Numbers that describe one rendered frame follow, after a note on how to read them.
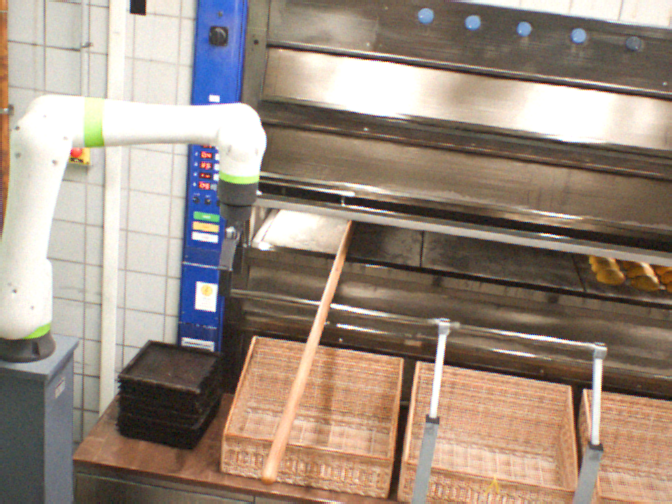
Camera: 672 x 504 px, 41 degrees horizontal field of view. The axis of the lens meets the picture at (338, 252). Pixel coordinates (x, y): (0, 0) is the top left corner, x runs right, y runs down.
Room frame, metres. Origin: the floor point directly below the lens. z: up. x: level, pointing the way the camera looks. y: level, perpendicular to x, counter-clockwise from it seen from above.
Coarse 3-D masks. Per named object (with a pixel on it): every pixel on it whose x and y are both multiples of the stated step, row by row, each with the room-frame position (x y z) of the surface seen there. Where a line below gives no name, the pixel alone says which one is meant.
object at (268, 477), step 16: (352, 224) 3.27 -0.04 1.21; (336, 256) 2.93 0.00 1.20; (336, 272) 2.77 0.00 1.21; (320, 304) 2.51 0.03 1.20; (320, 320) 2.39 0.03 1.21; (320, 336) 2.31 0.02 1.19; (304, 352) 2.19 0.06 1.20; (304, 368) 2.09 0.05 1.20; (304, 384) 2.02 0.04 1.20; (288, 400) 1.93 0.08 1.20; (288, 416) 1.85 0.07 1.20; (288, 432) 1.79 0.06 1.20; (272, 448) 1.71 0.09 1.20; (272, 464) 1.65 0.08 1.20; (272, 480) 1.61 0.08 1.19
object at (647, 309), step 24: (312, 264) 2.96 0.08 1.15; (360, 264) 2.94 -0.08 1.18; (384, 264) 2.97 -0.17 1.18; (456, 288) 2.92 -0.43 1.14; (480, 288) 2.91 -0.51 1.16; (504, 288) 2.91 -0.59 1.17; (528, 288) 2.91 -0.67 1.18; (552, 288) 2.94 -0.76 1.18; (624, 312) 2.88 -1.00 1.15; (648, 312) 2.87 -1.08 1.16
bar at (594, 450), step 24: (336, 312) 2.58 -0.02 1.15; (360, 312) 2.57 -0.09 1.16; (384, 312) 2.57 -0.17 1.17; (504, 336) 2.53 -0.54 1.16; (528, 336) 2.53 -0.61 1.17; (600, 360) 2.50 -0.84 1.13; (600, 384) 2.45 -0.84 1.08; (432, 408) 2.37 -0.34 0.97; (432, 432) 2.32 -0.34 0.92; (432, 456) 2.32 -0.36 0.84; (600, 456) 2.29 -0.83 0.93
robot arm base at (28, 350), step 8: (40, 336) 1.98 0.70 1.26; (48, 336) 2.01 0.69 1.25; (0, 344) 1.97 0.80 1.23; (8, 344) 1.96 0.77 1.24; (16, 344) 1.95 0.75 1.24; (24, 344) 1.96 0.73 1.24; (32, 344) 1.97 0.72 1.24; (40, 344) 1.98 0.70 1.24; (48, 344) 2.00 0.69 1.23; (0, 352) 1.95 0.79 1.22; (8, 352) 1.95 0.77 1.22; (16, 352) 1.95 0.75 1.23; (24, 352) 1.95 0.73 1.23; (32, 352) 1.97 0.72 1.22; (40, 352) 1.97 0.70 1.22; (48, 352) 1.99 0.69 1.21; (8, 360) 1.94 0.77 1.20; (16, 360) 1.94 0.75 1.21; (24, 360) 1.95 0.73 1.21; (32, 360) 1.95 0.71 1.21
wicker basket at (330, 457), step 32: (256, 352) 2.92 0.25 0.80; (320, 352) 2.91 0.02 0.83; (352, 352) 2.91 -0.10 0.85; (256, 384) 2.89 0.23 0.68; (288, 384) 2.89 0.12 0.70; (320, 384) 2.88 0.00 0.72; (384, 384) 2.88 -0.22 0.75; (256, 416) 2.83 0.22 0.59; (352, 416) 2.85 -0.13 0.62; (384, 416) 2.85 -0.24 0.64; (224, 448) 2.47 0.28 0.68; (256, 448) 2.47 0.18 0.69; (288, 448) 2.46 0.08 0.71; (320, 448) 2.45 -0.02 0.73; (352, 448) 2.69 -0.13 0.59; (384, 448) 2.72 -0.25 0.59; (288, 480) 2.46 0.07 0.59; (320, 480) 2.46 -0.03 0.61; (352, 480) 2.45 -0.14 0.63; (384, 480) 2.53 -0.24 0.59
